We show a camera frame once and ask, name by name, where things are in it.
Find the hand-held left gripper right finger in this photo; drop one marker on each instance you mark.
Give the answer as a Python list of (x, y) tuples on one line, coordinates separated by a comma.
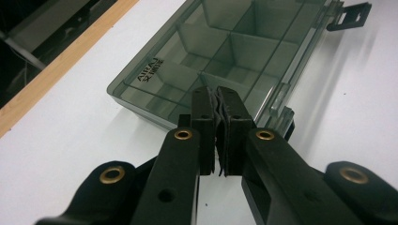
[(266, 162)]

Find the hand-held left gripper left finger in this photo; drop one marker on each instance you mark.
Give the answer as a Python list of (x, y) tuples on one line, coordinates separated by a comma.
[(187, 156)]

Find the grey metal stand frame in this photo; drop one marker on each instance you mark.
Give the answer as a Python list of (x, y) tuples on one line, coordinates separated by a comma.
[(47, 22)]

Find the clear grey plastic organizer box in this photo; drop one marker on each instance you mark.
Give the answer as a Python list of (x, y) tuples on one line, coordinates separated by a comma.
[(225, 47)]

